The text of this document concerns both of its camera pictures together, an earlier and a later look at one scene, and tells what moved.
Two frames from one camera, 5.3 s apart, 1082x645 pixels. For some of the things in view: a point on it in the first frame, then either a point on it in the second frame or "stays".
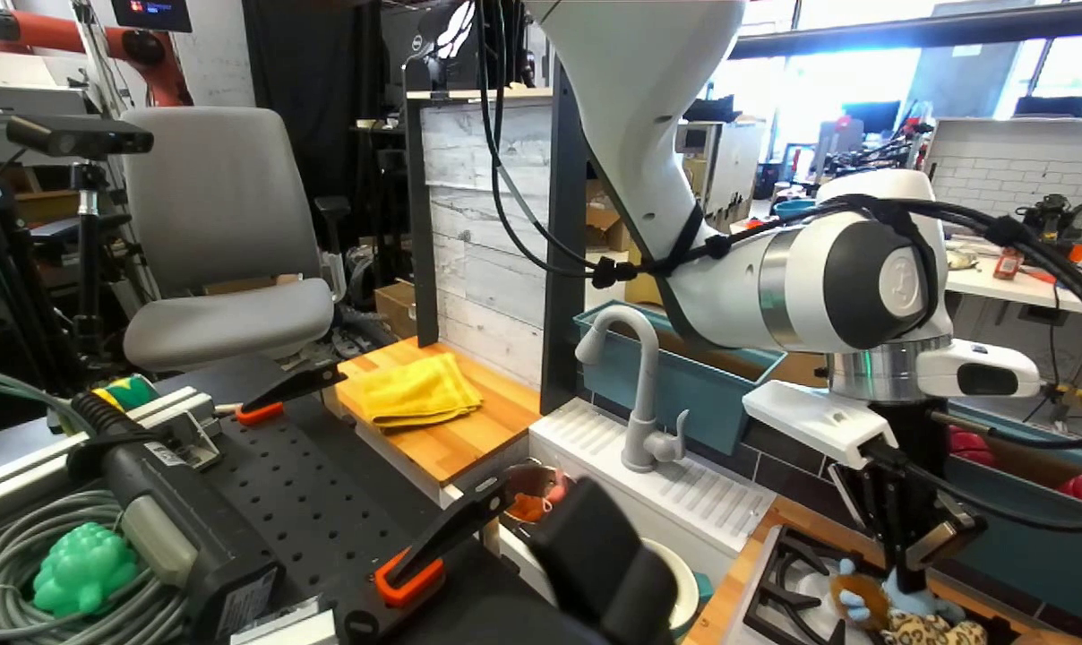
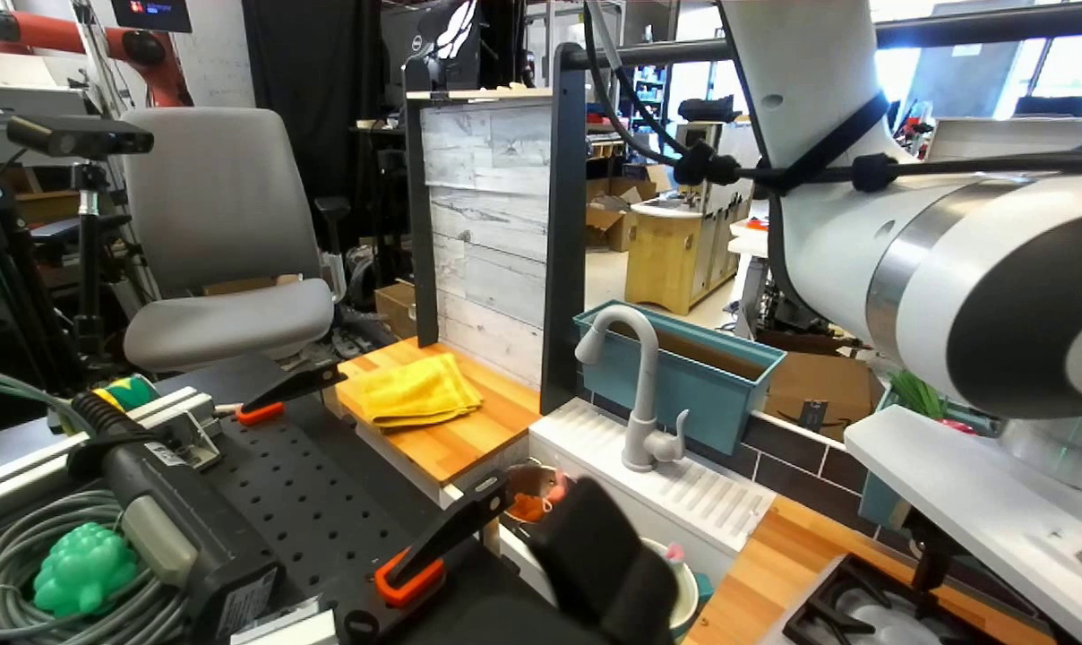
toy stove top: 802,601 → 871,603
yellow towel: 407,383 stays
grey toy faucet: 643,442 stays
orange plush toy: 537,489 stays
